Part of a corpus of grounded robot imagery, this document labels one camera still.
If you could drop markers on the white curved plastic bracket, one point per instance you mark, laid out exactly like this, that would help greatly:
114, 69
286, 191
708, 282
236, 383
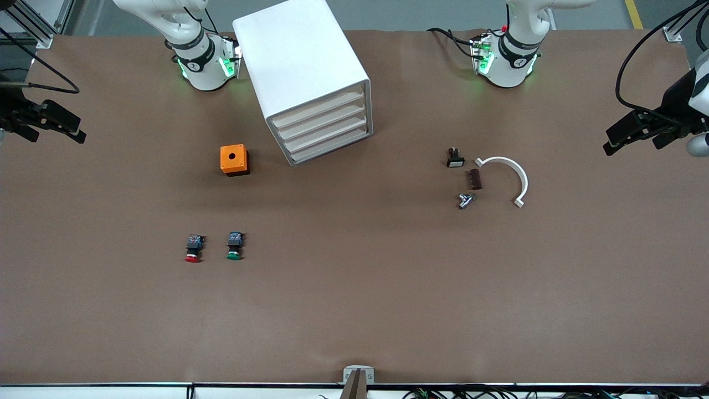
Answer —
520, 174

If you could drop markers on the green mushroom push button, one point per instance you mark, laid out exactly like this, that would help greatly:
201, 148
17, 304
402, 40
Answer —
235, 246

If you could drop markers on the white drawer cabinet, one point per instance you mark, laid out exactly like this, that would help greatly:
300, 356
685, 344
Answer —
299, 55

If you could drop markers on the brown terminal block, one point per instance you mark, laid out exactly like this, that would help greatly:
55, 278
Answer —
474, 179

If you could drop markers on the small silver metal part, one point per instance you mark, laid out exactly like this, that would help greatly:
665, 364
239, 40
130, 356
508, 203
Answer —
465, 200

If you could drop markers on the black switch with white face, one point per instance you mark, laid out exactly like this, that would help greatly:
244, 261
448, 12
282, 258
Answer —
455, 159

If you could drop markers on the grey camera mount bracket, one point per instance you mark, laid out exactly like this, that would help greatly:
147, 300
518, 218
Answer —
358, 379

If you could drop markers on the white table edge rail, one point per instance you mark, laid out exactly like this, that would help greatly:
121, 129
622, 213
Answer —
111, 392

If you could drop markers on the aluminium frame profile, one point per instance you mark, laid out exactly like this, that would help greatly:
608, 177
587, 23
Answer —
684, 25
39, 25

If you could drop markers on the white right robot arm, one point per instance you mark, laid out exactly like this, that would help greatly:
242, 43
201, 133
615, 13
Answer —
199, 66

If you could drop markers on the orange button enclosure box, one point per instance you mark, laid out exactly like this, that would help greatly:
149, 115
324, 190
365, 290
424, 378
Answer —
232, 157

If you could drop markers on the red mushroom push button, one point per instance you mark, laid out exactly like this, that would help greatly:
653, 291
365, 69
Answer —
193, 248

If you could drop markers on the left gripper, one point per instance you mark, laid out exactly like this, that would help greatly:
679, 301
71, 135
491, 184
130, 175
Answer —
671, 107

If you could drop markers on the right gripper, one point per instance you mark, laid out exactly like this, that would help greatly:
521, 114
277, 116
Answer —
11, 111

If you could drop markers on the white plastic drawer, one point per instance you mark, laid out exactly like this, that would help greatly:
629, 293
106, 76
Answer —
327, 136
324, 123
321, 110
329, 148

